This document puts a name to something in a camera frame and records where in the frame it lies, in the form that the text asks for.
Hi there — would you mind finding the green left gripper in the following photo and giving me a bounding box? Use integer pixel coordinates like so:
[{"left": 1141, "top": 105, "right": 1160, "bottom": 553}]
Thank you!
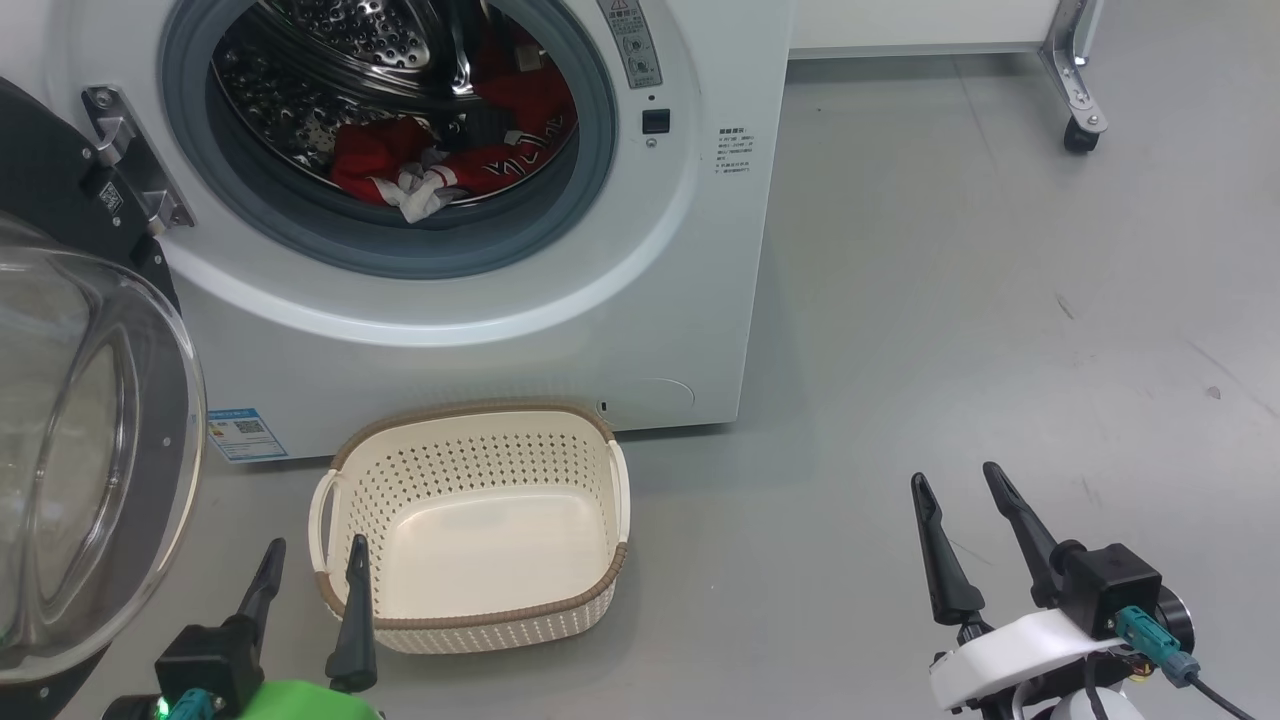
[{"left": 232, "top": 534, "right": 386, "bottom": 720}]

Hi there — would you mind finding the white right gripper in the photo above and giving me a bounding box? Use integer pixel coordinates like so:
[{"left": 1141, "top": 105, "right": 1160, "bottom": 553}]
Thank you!
[{"left": 910, "top": 461, "right": 1143, "bottom": 720}]

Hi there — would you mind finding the black glass washer door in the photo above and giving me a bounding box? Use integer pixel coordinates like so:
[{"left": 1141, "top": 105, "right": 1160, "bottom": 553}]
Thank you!
[{"left": 0, "top": 75, "right": 208, "bottom": 720}]

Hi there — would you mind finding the red white striped garment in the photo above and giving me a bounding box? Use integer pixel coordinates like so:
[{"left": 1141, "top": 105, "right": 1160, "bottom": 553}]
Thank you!
[{"left": 330, "top": 30, "right": 579, "bottom": 223}]

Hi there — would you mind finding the cream perforated laundry basket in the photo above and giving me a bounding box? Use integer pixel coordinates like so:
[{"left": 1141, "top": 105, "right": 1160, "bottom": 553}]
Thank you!
[{"left": 308, "top": 400, "right": 632, "bottom": 656}]

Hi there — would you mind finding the white front-load washing machine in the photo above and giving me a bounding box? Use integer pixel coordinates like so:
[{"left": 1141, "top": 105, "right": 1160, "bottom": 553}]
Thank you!
[{"left": 40, "top": 0, "right": 796, "bottom": 466}]

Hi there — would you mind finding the metal door hinge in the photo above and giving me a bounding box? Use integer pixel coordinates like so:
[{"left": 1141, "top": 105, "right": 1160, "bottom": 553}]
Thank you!
[{"left": 82, "top": 85, "right": 196, "bottom": 236}]

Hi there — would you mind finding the steel washing machine drum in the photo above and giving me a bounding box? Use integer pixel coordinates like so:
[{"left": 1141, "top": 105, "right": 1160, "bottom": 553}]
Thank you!
[{"left": 210, "top": 0, "right": 581, "bottom": 216}]

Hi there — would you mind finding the blue energy label sticker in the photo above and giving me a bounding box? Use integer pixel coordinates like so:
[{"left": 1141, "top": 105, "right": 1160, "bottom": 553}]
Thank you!
[{"left": 207, "top": 407, "right": 289, "bottom": 464}]

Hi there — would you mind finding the small printed text sticker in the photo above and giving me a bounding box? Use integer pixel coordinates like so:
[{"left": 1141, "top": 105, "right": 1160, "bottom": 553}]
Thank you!
[{"left": 715, "top": 126, "right": 756, "bottom": 177}]

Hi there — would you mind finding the white furniture panel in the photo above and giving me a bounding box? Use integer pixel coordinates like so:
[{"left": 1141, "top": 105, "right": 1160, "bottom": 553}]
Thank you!
[{"left": 788, "top": 0, "right": 1061, "bottom": 59}]

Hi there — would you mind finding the grey warning label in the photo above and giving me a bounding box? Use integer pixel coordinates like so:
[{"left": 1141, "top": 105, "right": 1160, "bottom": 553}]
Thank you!
[{"left": 597, "top": 0, "right": 664, "bottom": 91}]

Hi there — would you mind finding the black cable with teal plug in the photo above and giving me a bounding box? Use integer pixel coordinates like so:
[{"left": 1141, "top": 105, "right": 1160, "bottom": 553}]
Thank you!
[{"left": 1113, "top": 605, "right": 1263, "bottom": 720}]

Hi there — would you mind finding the grey metal frame leg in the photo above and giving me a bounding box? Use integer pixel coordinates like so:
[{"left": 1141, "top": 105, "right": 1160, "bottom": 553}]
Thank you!
[{"left": 1040, "top": 0, "right": 1109, "bottom": 136}]

